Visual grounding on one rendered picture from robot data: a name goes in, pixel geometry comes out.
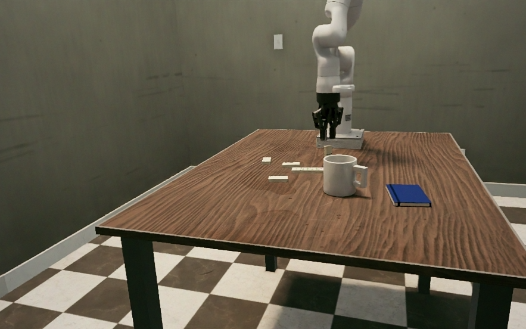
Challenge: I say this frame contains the blue notebook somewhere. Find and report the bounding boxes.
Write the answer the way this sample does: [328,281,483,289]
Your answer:
[386,184,431,207]

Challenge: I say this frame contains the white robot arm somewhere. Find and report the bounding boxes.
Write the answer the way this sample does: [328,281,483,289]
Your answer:
[312,0,363,134]

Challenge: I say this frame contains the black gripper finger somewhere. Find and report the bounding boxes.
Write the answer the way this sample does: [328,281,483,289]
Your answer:
[329,107,344,139]
[312,107,332,141]

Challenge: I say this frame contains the white mug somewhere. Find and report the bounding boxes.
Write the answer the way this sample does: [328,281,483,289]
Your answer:
[323,154,368,197]

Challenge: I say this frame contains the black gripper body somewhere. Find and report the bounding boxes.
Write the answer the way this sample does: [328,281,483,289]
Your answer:
[317,93,340,119]

